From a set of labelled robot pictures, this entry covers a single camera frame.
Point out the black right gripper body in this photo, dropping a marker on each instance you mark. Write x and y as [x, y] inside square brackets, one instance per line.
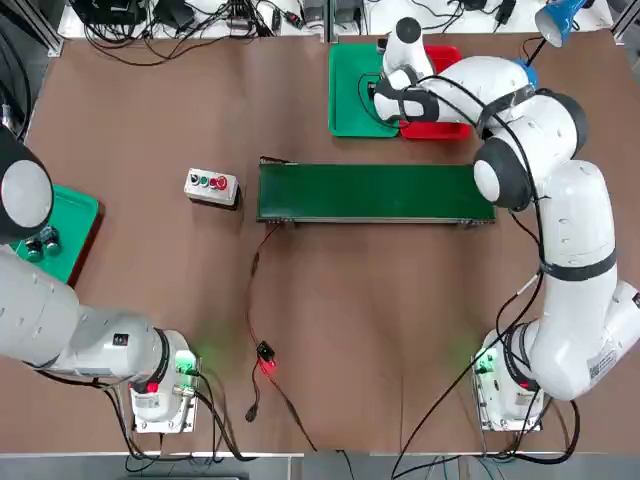
[372, 92]

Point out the grey push-button control box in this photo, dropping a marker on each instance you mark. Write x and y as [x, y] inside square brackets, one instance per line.
[210, 195]

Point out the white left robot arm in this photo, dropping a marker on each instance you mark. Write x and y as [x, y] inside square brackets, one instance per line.
[100, 340]

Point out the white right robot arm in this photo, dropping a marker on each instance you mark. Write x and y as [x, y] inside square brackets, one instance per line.
[575, 250]

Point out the green conveyor belt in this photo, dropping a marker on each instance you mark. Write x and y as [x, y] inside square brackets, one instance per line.
[370, 192]

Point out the black desktop box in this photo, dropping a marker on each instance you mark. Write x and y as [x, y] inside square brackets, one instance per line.
[107, 7]

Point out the green plastic tray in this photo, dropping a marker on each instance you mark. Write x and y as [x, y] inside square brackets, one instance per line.
[350, 90]
[75, 220]

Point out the black ribbed power supply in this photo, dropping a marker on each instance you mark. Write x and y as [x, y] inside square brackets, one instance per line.
[314, 10]

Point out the black power adapter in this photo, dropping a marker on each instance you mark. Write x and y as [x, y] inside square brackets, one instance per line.
[505, 12]

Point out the blue desk lamp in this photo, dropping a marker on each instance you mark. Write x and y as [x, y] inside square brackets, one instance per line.
[557, 17]

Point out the small black power module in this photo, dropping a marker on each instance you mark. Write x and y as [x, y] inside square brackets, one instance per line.
[265, 350]

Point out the aluminium profile post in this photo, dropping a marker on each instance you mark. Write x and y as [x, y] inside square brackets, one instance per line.
[327, 20]
[47, 30]

